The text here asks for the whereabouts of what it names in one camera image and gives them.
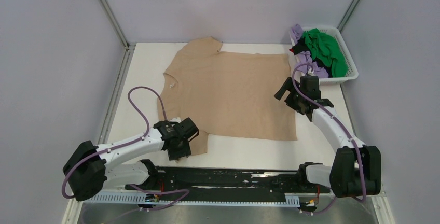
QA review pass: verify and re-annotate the beige t shirt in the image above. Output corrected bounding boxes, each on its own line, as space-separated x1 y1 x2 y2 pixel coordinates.
158 37 297 156

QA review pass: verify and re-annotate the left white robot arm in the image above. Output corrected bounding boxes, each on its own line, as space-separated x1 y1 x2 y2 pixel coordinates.
62 118 200 202

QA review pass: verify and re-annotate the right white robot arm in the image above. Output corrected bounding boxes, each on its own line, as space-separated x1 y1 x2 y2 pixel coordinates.
274 75 381 201

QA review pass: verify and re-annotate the lavender t shirt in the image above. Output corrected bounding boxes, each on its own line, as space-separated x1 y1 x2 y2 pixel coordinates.
290 24 329 78

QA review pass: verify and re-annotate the black garment in basket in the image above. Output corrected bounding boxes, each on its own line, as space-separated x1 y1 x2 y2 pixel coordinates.
290 38 329 78

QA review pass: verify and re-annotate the green t shirt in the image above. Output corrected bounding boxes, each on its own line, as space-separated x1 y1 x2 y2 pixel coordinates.
302 29 348 77

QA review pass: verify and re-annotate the white plastic laundry basket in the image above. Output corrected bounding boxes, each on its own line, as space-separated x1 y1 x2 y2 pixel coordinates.
289 24 359 85

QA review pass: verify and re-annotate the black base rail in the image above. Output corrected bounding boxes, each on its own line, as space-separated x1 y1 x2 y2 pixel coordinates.
139 166 330 201

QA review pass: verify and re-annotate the aluminium frame rail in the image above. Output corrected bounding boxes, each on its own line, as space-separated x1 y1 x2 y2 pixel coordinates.
73 169 387 198

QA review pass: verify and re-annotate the left corner metal post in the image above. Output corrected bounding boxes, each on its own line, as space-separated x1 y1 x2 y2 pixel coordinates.
98 0 130 50

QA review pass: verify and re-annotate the corner metal post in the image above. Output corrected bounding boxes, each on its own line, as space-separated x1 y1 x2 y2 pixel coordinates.
98 0 130 50
337 0 361 32

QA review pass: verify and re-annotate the white slotted cable duct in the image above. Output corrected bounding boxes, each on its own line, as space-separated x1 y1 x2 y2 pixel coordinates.
84 191 300 207

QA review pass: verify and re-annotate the right corner metal post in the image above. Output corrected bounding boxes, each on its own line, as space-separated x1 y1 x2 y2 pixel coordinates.
337 0 361 32

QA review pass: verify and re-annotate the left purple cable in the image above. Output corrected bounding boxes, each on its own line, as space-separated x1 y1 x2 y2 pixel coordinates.
61 86 190 216

